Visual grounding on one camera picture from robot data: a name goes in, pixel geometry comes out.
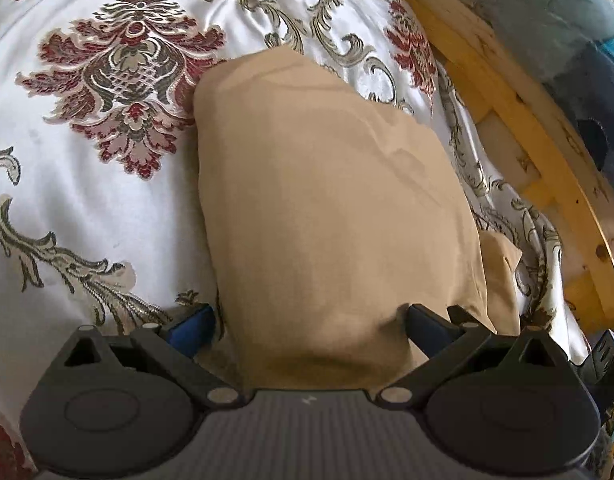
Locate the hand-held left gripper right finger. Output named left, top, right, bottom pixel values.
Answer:
left=379, top=304, right=570, bottom=407

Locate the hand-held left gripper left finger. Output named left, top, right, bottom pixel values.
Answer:
left=52, top=303, right=244, bottom=409

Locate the tan garment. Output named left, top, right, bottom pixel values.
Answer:
left=192, top=45, right=524, bottom=392

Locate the floral patterned bedspread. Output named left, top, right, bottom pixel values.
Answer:
left=0, top=0, right=594, bottom=480

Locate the black object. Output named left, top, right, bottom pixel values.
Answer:
left=581, top=329, right=614, bottom=413

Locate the grey blue cloth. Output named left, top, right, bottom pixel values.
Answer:
left=447, top=0, right=614, bottom=78

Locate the wooden bed frame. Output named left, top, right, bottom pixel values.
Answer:
left=237, top=0, right=614, bottom=337

